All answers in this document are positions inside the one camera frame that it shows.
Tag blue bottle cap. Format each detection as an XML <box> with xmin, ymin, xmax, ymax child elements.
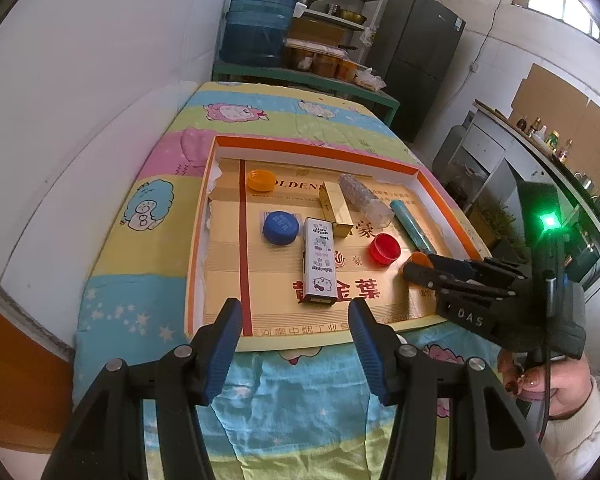
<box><xmin>261</xmin><ymin>210</ymin><xmax>301</xmax><ymax>246</ymax></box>

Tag black cable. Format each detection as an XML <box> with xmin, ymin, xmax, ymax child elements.
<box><xmin>536</xmin><ymin>270</ymin><xmax>556</xmax><ymax>443</ymax></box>

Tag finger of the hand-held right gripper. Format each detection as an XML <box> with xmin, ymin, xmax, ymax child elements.
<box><xmin>425</xmin><ymin>254</ymin><xmax>528</xmax><ymax>283</ymax></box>
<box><xmin>404</xmin><ymin>262</ymin><xmax>516</xmax><ymax>306</ymax></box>

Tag orange cap with dark label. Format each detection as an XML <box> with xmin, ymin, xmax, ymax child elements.
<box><xmin>401</xmin><ymin>252</ymin><xmax>431</xmax><ymax>281</ymax></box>

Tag clear glitter bottle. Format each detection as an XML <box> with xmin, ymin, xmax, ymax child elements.
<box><xmin>338</xmin><ymin>173</ymin><xmax>396</xmax><ymax>228</ymax></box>

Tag teal slim container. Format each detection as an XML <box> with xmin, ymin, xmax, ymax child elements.
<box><xmin>390</xmin><ymin>199</ymin><xmax>437</xmax><ymax>256</ymax></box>

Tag shallow box with orange rim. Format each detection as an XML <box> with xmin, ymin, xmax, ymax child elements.
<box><xmin>184</xmin><ymin>135</ymin><xmax>491</xmax><ymax>353</ymax></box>

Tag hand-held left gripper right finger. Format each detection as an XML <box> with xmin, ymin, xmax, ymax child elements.
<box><xmin>347</xmin><ymin>299</ymin><xmax>556</xmax><ymax>480</ymax></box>

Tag white cartoon sticker box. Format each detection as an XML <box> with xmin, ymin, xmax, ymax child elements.
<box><xmin>298</xmin><ymin>217</ymin><xmax>337</xmax><ymax>307</ymax></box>

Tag metal pots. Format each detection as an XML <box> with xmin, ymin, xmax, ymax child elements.
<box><xmin>295</xmin><ymin>0</ymin><xmax>368</xmax><ymax>23</ymax></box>

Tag row of condiment bottles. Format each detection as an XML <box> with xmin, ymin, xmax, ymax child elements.
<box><xmin>517</xmin><ymin>116</ymin><xmax>576</xmax><ymax>161</ymax></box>

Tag dark grey refrigerator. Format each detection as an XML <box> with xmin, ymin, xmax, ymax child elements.
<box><xmin>367</xmin><ymin>0</ymin><xmax>467</xmax><ymax>143</ymax></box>

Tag blue water jug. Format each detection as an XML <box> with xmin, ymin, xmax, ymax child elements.
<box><xmin>219</xmin><ymin>0</ymin><xmax>301</xmax><ymax>67</ymax></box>

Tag row of orange food jars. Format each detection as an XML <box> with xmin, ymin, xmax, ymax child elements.
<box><xmin>285</xmin><ymin>42</ymin><xmax>358</xmax><ymax>81</ymax></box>

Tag green metal shelf rack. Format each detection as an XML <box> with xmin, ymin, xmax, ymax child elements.
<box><xmin>212</xmin><ymin>0</ymin><xmax>401</xmax><ymax>128</ymax></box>

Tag clear plastic bag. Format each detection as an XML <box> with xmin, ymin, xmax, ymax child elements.
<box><xmin>355</xmin><ymin>67</ymin><xmax>386</xmax><ymax>92</ymax></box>

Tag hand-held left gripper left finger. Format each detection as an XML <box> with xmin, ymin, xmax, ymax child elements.
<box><xmin>40</xmin><ymin>297</ymin><xmax>244</xmax><ymax>480</ymax></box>

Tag person's right forearm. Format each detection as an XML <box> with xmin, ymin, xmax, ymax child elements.
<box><xmin>530</xmin><ymin>375</ymin><xmax>600</xmax><ymax>480</ymax></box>

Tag person's right hand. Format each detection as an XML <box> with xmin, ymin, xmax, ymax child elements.
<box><xmin>497</xmin><ymin>347</ymin><xmax>596</xmax><ymax>418</ymax></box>

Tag brown cardboard carton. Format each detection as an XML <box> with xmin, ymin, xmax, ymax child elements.
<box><xmin>287</xmin><ymin>17</ymin><xmax>346</xmax><ymax>46</ymax></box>

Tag grey gas cylinder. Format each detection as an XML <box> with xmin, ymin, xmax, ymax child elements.
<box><xmin>432</xmin><ymin>125</ymin><xmax>468</xmax><ymax>181</ymax></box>

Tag white kitchen counter cabinet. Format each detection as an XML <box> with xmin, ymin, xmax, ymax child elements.
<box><xmin>450</xmin><ymin>100</ymin><xmax>600</xmax><ymax>301</ymax></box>

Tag cardboard sheets on wall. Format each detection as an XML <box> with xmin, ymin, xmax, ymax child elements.
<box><xmin>510</xmin><ymin>62</ymin><xmax>600</xmax><ymax>126</ymax></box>

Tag red bottle cap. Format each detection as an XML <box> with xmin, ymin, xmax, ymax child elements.
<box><xmin>369</xmin><ymin>233</ymin><xmax>402</xmax><ymax>265</ymax></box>

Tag gold rectangular box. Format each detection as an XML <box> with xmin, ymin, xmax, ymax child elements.
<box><xmin>318</xmin><ymin>182</ymin><xmax>353</xmax><ymax>237</ymax></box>

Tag orange wooden door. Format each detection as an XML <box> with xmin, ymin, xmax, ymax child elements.
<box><xmin>0</xmin><ymin>292</ymin><xmax>76</xmax><ymax>453</ymax></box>

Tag printed cardboard liner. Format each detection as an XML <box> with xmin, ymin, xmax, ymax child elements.
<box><xmin>202</xmin><ymin>157</ymin><xmax>456</xmax><ymax>336</ymax></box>

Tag green leafy plants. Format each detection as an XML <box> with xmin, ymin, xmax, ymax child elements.
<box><xmin>470</xmin><ymin>200</ymin><xmax>523</xmax><ymax>256</ymax></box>

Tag plain orange bottle cap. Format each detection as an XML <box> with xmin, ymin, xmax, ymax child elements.
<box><xmin>246</xmin><ymin>169</ymin><xmax>277</xmax><ymax>192</ymax></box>

